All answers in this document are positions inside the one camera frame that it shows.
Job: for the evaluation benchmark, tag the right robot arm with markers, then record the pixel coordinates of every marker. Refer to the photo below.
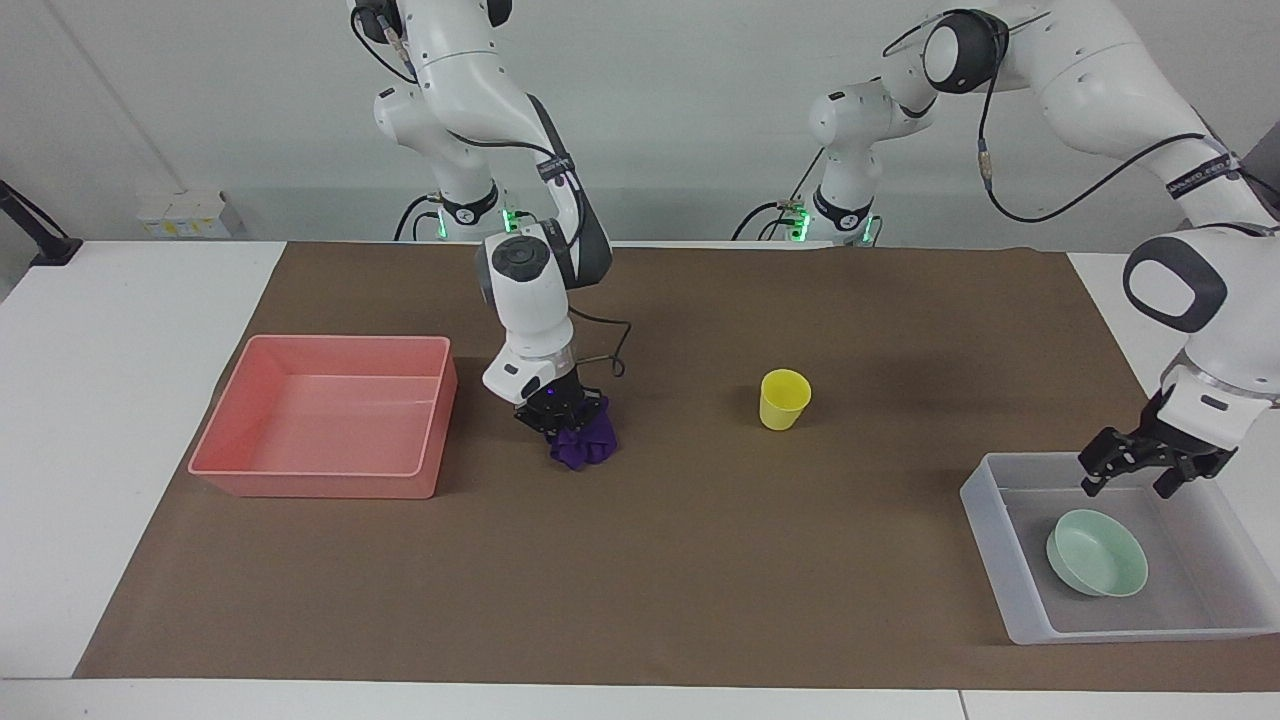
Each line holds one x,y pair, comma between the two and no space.
465,80

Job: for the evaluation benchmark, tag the translucent white plastic bin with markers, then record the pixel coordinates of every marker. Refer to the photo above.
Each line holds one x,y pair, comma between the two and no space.
1190,600

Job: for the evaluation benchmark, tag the yellow plastic cup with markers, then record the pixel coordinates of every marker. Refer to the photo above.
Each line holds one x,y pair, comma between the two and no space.
783,402

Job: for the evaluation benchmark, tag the pale green bowl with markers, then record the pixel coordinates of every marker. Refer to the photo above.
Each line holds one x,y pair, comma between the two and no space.
1095,555

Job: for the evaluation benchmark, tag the black stand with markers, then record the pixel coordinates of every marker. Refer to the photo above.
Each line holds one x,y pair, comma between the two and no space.
40,235

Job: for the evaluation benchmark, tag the pink plastic bin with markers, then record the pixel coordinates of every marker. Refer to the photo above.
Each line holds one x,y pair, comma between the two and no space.
330,420

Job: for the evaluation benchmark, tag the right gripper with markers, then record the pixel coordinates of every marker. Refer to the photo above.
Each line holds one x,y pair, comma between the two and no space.
556,395

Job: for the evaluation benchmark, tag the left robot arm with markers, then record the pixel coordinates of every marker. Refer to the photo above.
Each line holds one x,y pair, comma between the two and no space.
1100,80

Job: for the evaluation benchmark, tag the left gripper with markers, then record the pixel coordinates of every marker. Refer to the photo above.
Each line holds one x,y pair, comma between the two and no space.
1178,446

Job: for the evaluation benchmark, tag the white box with yellow labels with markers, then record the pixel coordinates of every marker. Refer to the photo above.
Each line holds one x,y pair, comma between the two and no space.
185,215

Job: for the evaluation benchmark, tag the purple cloth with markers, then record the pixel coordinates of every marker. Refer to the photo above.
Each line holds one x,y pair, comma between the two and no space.
585,445

